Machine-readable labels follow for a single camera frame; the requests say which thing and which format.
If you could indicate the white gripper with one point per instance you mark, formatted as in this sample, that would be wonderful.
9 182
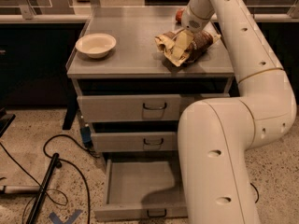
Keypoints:
192 22

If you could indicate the brown chip bag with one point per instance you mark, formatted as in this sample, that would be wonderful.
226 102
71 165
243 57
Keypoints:
201 42

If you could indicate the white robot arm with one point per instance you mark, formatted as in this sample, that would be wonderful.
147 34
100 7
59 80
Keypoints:
214 134

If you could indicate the top grey drawer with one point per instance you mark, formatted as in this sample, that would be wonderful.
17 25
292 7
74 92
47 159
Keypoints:
138 107

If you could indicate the grey drawer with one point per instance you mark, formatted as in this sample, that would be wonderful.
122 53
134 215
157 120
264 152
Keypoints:
140 188
134 142
138 107

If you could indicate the grey drawer cabinet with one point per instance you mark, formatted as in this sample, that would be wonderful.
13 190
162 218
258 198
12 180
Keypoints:
136 66

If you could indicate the middle grey drawer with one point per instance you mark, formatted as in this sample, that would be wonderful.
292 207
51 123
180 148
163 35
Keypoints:
134 142

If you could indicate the bottom grey drawer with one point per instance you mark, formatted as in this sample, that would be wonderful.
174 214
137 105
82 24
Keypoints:
140 188

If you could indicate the red soda can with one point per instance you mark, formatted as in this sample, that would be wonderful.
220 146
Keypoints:
179 14

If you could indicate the white bowl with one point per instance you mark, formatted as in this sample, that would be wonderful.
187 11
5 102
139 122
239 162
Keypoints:
96 46

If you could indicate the blue power adapter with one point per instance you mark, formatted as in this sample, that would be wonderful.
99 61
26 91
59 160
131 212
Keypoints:
86 137

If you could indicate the black bar on floor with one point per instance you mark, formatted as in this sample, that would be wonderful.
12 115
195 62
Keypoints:
40 197

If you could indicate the white tube on floor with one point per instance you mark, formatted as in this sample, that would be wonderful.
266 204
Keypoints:
19 190

